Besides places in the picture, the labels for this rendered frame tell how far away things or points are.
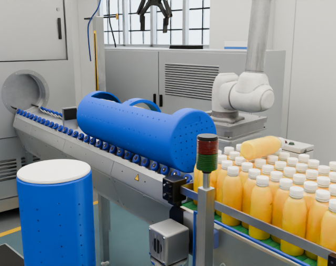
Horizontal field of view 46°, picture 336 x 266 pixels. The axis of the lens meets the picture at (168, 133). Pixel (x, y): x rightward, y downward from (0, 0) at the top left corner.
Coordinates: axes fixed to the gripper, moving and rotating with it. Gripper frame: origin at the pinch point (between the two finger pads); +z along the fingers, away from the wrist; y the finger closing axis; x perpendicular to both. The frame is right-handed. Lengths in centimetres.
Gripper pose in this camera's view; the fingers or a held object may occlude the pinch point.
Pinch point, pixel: (153, 29)
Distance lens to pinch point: 200.9
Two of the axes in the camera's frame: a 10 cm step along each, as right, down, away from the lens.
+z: -0.4, 9.4, 3.4
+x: 5.7, -2.6, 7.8
